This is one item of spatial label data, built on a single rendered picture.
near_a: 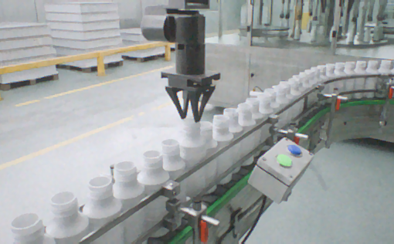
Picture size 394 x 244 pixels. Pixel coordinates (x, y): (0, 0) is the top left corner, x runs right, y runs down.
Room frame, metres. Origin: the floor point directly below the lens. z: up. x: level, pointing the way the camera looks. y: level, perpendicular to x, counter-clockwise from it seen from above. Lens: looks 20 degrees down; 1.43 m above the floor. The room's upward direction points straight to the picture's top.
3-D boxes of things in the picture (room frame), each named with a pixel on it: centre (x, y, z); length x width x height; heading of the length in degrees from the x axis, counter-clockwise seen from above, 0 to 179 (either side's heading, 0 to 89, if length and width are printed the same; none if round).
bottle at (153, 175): (0.55, 0.08, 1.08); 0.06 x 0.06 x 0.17
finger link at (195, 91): (0.64, 0.01, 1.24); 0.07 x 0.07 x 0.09; 55
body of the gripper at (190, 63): (0.65, 0.01, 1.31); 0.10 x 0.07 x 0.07; 55
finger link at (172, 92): (0.65, 0.02, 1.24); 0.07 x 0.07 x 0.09; 55
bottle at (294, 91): (1.13, -0.33, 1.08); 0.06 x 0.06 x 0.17
